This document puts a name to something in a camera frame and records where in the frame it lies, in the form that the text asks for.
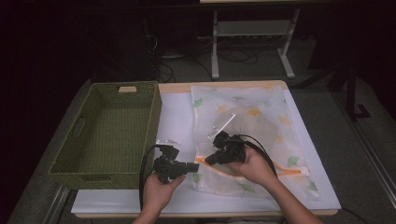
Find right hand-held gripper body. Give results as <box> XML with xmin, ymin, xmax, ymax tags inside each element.
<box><xmin>207</xmin><ymin>113</ymin><xmax>248</xmax><ymax>164</ymax></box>

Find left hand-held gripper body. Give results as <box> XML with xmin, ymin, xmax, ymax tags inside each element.
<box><xmin>152</xmin><ymin>139</ymin><xmax>188</xmax><ymax>185</ymax></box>

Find beige cloth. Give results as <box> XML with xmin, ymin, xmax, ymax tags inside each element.
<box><xmin>211</xmin><ymin>106</ymin><xmax>282</xmax><ymax>162</ymax></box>

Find green woven basket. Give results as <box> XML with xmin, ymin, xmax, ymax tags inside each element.
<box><xmin>48</xmin><ymin>81</ymin><xmax>163</xmax><ymax>190</ymax></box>

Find leaf-print mesh laundry bag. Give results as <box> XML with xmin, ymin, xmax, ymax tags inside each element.
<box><xmin>190</xmin><ymin>84</ymin><xmax>321</xmax><ymax>201</ymax></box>

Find person's right hand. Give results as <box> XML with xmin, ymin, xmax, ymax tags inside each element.
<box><xmin>226</xmin><ymin>146</ymin><xmax>278</xmax><ymax>189</ymax></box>

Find person's left hand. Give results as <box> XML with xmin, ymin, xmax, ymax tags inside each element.
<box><xmin>142</xmin><ymin>173</ymin><xmax>187</xmax><ymax>215</ymax></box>

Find white table mat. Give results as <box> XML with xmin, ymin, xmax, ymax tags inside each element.
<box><xmin>70</xmin><ymin>91</ymin><xmax>343</xmax><ymax>216</ymax></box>

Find black stand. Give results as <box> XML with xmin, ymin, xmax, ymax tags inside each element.
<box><xmin>344</xmin><ymin>63</ymin><xmax>374</xmax><ymax>121</ymax></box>

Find left hand-held gripper cable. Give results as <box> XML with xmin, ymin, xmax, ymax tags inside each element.
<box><xmin>137</xmin><ymin>144</ymin><xmax>163</xmax><ymax>213</ymax></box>

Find hand-held gripper cable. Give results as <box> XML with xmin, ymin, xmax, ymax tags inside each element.
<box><xmin>237</xmin><ymin>133</ymin><xmax>278</xmax><ymax>177</ymax></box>
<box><xmin>137</xmin><ymin>144</ymin><xmax>163</xmax><ymax>213</ymax></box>

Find right hand-held gripper cable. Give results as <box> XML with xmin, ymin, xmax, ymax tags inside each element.
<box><xmin>237</xmin><ymin>133</ymin><xmax>278</xmax><ymax>177</ymax></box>

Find black floor cables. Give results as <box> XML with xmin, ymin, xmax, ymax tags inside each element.
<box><xmin>152</xmin><ymin>34</ymin><xmax>260</xmax><ymax>84</ymax></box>

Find white metal desk frame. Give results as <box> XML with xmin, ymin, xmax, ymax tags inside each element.
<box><xmin>199</xmin><ymin>0</ymin><xmax>332</xmax><ymax>80</ymax></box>

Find metal rail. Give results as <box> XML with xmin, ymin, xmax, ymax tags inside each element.
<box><xmin>330</xmin><ymin>90</ymin><xmax>396</xmax><ymax>210</ymax></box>
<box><xmin>41</xmin><ymin>185</ymin><xmax>71</xmax><ymax>224</ymax></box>

